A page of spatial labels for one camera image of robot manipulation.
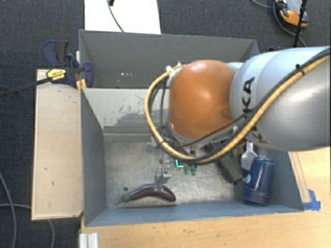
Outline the pale wood board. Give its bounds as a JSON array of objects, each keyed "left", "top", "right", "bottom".
[{"left": 31, "top": 69, "right": 85, "bottom": 221}]

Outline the blue cup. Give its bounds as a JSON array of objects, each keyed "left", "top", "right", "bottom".
[{"left": 241, "top": 157, "right": 276, "bottom": 206}]

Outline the grey metal bin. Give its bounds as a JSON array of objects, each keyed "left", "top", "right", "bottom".
[{"left": 78, "top": 29, "right": 305, "bottom": 228}]

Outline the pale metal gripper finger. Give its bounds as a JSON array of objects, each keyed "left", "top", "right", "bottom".
[
  {"left": 154, "top": 163, "right": 172, "bottom": 192},
  {"left": 146, "top": 141, "right": 163, "bottom": 153}
]

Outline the black cylinder on white bracket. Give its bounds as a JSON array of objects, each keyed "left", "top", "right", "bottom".
[{"left": 216, "top": 141, "right": 259, "bottom": 185}]

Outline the purple toy eggplant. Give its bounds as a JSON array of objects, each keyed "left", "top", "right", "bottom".
[{"left": 114, "top": 184, "right": 177, "bottom": 207}]

